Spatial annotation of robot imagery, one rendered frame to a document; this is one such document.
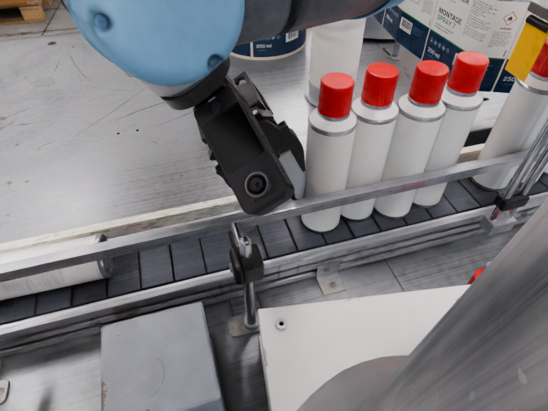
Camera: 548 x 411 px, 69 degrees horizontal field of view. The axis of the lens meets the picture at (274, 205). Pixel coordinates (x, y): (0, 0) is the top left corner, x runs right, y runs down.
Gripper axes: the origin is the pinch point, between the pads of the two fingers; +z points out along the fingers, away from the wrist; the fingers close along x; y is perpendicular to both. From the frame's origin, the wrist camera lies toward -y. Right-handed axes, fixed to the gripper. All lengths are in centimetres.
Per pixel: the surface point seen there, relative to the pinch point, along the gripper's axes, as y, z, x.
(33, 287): -2.1, -12.9, 27.8
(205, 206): 3.7, -3.6, 10.1
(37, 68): 66, -11, 40
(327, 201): -3.8, -1.1, -3.4
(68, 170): 27.2, -6.4, 32.2
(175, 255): -0.1, -3.0, 16.1
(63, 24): 316, 42, 115
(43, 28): 314, 35, 127
